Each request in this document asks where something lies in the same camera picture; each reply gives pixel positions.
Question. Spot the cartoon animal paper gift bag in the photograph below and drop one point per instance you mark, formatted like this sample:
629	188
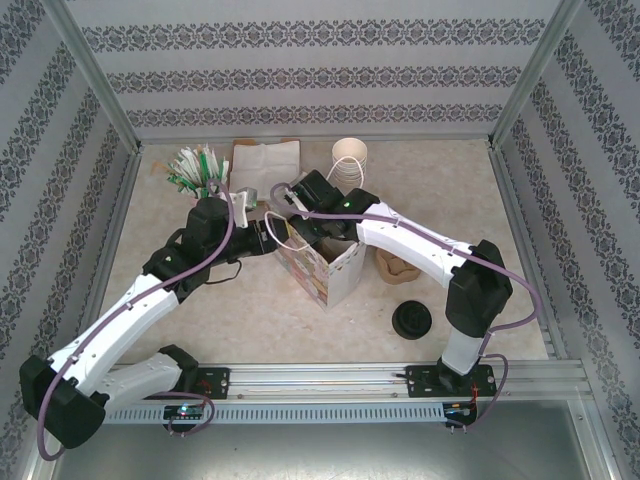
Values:
345	280

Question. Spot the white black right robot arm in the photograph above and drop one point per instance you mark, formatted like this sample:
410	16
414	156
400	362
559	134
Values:
415	240

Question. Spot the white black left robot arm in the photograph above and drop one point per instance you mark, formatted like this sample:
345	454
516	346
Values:
115	325

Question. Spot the printed white paper cup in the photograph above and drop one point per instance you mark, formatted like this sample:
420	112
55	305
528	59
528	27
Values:
347	185

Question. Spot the green white stick sachet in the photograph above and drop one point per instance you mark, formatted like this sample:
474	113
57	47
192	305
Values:
180	182

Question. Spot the white paper napkin stack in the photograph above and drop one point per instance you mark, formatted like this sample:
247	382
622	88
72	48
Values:
260	165

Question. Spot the brown pulp cup carrier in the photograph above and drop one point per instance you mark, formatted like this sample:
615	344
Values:
397	270

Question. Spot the wooden stirrer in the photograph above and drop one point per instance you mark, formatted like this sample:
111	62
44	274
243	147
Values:
205	148

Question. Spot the brown cardboard napkin tray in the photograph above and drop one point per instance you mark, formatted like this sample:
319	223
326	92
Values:
245	142

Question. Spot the stack of black cup lids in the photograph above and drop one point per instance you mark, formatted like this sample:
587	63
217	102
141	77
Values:
411	320

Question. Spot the small circuit board green light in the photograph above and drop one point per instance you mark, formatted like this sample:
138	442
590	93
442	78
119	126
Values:
185	411

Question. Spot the grey metal sheet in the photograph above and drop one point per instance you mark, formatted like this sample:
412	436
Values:
320	450

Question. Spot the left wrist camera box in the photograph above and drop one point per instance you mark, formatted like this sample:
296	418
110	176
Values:
247	197

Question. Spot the aluminium side rail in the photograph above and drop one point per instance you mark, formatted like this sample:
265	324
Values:
515	215
122	205

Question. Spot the aluminium rail along wall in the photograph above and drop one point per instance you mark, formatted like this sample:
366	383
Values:
425	136

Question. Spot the wide aluminium base rail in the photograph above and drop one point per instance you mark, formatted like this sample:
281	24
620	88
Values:
320	382

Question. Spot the aluminium frame post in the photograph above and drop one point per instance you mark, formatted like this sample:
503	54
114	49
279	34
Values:
535	75
90	75

